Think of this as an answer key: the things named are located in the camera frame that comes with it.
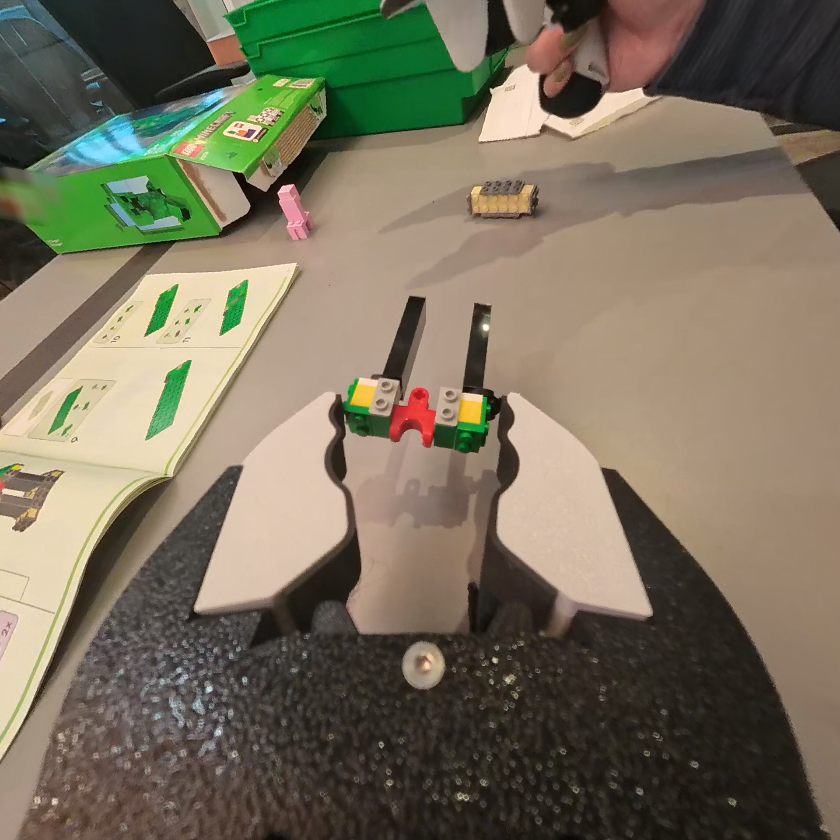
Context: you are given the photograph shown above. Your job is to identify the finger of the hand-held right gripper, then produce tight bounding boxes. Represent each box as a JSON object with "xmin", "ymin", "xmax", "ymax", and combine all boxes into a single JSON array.
[
  {"xmin": 504, "ymin": 0, "xmax": 550, "ymax": 47},
  {"xmin": 428, "ymin": 0, "xmax": 511, "ymax": 74}
]

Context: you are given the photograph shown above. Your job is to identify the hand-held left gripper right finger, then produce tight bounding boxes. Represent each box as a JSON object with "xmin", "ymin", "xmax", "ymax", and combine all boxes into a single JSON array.
[{"xmin": 481, "ymin": 392, "xmax": 655, "ymax": 639}]

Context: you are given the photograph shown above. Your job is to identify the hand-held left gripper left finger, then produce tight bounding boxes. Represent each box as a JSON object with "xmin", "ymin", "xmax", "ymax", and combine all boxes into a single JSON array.
[{"xmin": 193, "ymin": 392, "xmax": 363, "ymax": 636}]

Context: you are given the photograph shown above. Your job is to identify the white paper bag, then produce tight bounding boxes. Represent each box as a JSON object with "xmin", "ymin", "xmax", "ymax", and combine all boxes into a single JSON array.
[
  {"xmin": 543, "ymin": 85, "xmax": 664, "ymax": 140},
  {"xmin": 478, "ymin": 66, "xmax": 551, "ymax": 143}
]

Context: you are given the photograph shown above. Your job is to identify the green cardboard brick set box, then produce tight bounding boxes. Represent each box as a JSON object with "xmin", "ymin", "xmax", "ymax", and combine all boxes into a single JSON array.
[{"xmin": 25, "ymin": 75, "xmax": 328, "ymax": 255}]

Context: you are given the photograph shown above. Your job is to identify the multicoloured brick assembly black bars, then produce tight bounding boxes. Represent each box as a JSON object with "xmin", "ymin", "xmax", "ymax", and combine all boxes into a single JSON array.
[{"xmin": 343, "ymin": 295, "xmax": 505, "ymax": 455}]

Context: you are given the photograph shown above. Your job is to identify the open brick instruction booklet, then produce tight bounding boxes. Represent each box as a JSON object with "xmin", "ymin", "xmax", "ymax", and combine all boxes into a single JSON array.
[{"xmin": 0, "ymin": 264, "xmax": 300, "ymax": 762}]

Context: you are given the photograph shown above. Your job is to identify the grey desk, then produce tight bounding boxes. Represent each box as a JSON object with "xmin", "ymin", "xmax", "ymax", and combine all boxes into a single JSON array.
[{"xmin": 0, "ymin": 108, "xmax": 840, "ymax": 840}]

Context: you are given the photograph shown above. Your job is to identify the person's right forearm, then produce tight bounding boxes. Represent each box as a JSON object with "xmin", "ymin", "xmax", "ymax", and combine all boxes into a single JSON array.
[{"xmin": 646, "ymin": 0, "xmax": 840, "ymax": 133}]

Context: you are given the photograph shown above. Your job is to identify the green plastic bin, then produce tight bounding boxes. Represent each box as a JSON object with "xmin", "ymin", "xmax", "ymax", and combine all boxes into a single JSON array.
[
  {"xmin": 238, "ymin": 26, "xmax": 460, "ymax": 78},
  {"xmin": 249, "ymin": 47, "xmax": 511, "ymax": 140},
  {"xmin": 225, "ymin": 0, "xmax": 447, "ymax": 42}
]

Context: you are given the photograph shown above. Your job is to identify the black office chair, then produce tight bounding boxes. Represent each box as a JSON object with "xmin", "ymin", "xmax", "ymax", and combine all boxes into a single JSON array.
[{"xmin": 36, "ymin": 0, "xmax": 253, "ymax": 109}]

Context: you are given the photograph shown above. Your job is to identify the person's right hand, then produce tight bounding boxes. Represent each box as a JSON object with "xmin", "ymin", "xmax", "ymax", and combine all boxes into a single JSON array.
[{"xmin": 525, "ymin": 0, "xmax": 707, "ymax": 93}]

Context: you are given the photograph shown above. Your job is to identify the tan and grey brick block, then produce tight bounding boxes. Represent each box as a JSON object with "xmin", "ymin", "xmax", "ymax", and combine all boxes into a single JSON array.
[{"xmin": 468, "ymin": 178, "xmax": 543, "ymax": 221}]

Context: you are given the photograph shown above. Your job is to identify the pink brick pig figure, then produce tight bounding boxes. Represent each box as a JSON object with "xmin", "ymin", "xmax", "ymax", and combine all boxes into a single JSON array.
[{"xmin": 276, "ymin": 184, "xmax": 315, "ymax": 242}]

